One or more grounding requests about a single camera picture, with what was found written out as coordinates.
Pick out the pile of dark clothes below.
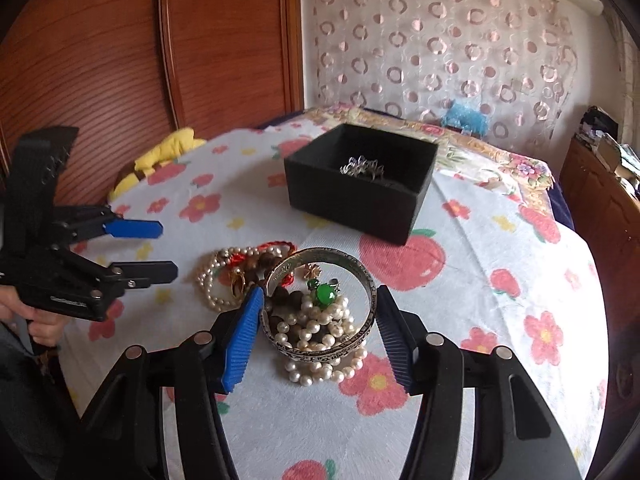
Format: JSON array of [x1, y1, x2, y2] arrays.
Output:
[[577, 105, 618, 144]]

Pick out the pink circle lace curtain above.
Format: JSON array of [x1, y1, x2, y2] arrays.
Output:
[[302, 0, 578, 159]]

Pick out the gold ring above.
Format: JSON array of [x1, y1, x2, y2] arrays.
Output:
[[228, 270, 252, 298]]

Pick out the wooden wardrobe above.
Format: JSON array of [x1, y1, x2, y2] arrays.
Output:
[[1, 0, 303, 204]]

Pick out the white pearl necklace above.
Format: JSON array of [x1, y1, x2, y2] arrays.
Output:
[[267, 292, 369, 387]]

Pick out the colourful floral quilt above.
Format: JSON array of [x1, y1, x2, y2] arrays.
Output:
[[288, 105, 554, 216]]

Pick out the silver engraved bangle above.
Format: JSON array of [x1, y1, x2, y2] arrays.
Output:
[[259, 247, 378, 362]]

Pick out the left hand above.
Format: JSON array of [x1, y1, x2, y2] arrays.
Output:
[[0, 286, 70, 348]]

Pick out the black jewelry box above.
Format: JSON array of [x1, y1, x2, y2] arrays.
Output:
[[284, 125, 438, 246]]

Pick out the green jade pendant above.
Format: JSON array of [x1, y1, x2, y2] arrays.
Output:
[[307, 278, 340, 310]]

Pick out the yellow plush toy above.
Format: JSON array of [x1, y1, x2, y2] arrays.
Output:
[[107, 127, 206, 202]]

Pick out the wooden side cabinet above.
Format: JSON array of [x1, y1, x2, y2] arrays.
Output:
[[557, 136, 640, 361]]

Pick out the stack of books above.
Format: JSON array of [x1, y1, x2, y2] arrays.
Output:
[[596, 133, 639, 196]]

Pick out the blue plush toy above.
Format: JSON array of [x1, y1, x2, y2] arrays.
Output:
[[440, 101, 488, 138]]

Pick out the silver flower hair pins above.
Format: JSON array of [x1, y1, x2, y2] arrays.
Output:
[[340, 156, 384, 181]]

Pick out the white floral bed sheet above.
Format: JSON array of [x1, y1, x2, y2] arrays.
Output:
[[60, 118, 609, 480]]

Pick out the pearl bead necklace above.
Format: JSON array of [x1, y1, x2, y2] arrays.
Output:
[[194, 245, 266, 312]]

